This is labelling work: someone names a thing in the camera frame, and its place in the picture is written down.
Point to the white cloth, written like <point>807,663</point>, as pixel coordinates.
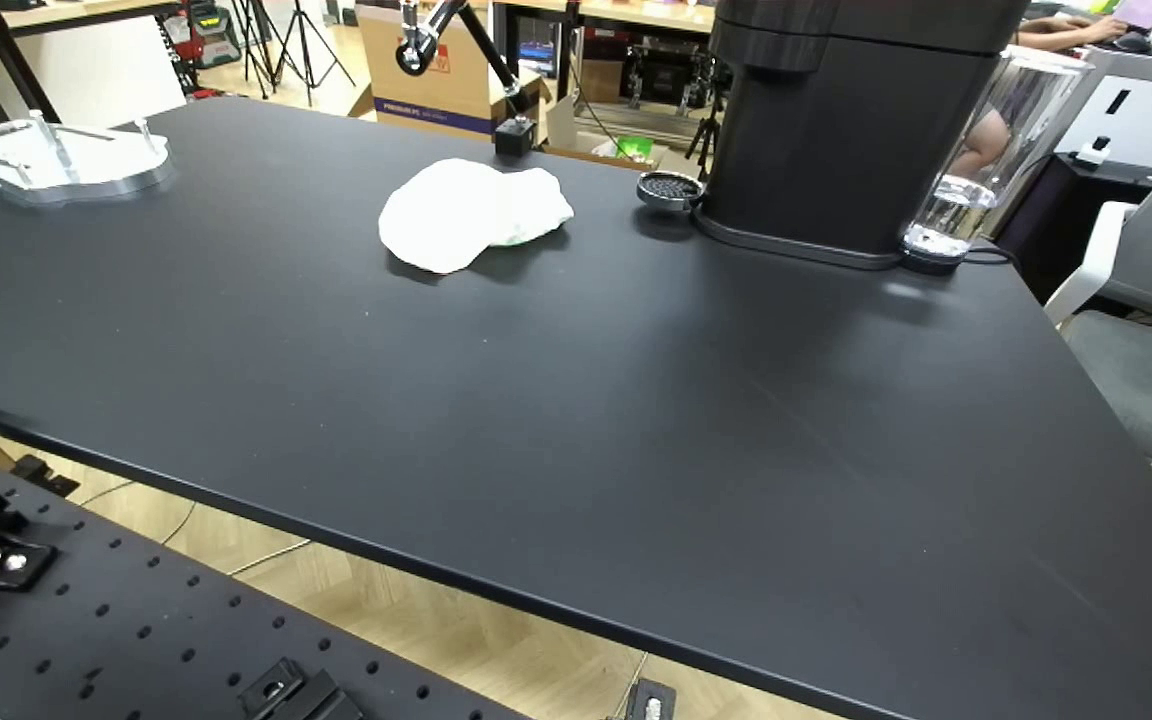
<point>470,212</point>

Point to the person forearm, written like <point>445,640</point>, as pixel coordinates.
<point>1081,34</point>

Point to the round black lid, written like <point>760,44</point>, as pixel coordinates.
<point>670,192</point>

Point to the green packet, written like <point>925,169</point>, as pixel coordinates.
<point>639,144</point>

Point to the black articulated clamp stand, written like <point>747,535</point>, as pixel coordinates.
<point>514,138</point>

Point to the small black tripod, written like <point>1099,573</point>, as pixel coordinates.
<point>711,114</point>

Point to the cardboard box with purple stripe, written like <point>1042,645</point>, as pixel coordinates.
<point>443,84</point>

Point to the black coffee machine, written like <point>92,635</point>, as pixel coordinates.
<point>858,121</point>

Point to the clear glass cup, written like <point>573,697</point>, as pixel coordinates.
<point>1002,144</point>

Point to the black perforated breadboard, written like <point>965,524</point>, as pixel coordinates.
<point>139,627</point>

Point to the grey office chair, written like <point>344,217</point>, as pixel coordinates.
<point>1149,321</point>

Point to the white cabinet panel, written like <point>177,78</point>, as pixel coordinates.
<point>1139,121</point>

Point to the wooden desk with black leg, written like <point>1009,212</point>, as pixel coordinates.
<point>16,18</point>

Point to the small black bracket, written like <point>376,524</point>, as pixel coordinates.
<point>40,472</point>

